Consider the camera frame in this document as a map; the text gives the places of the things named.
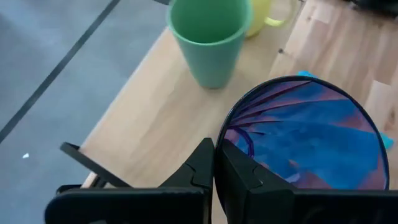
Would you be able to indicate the small white floor scrap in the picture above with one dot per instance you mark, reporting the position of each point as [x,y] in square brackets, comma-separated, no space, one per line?
[25,155]

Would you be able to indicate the green plastic cup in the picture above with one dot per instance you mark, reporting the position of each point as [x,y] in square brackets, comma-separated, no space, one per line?
[211,62]

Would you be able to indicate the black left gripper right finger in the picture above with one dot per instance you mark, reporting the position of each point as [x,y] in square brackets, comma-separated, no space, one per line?
[280,208]

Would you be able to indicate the black metal table frame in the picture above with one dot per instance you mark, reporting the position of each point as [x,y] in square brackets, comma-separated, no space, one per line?
[379,4]

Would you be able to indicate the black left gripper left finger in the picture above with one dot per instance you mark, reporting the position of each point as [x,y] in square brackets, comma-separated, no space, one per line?
[124,205]

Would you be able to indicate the purple faceted plastic tumbler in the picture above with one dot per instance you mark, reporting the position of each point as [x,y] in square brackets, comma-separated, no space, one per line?
[311,130]

